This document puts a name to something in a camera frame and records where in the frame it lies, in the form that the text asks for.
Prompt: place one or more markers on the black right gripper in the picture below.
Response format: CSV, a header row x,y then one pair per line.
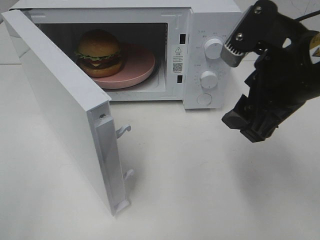
x,y
287,72

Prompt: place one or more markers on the round white door button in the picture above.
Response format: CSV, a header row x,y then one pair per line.
x,y
204,99

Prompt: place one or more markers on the pink round plate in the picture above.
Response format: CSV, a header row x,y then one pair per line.
x,y
139,63

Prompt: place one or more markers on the toy hamburger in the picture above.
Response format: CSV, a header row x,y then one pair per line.
x,y
99,54

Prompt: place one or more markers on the white microwave door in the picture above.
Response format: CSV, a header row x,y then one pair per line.
x,y
77,109

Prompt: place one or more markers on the lower white microwave knob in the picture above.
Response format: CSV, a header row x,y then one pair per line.
x,y
209,79

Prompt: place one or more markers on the white microwave knob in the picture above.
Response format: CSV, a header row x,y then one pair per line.
x,y
213,48
209,79

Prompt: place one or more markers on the upper white microwave knob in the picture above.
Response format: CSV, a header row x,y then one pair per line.
x,y
213,48

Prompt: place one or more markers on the white microwave oven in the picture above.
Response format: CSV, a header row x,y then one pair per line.
x,y
159,35

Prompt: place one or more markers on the microwave warning label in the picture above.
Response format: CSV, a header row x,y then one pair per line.
x,y
178,58

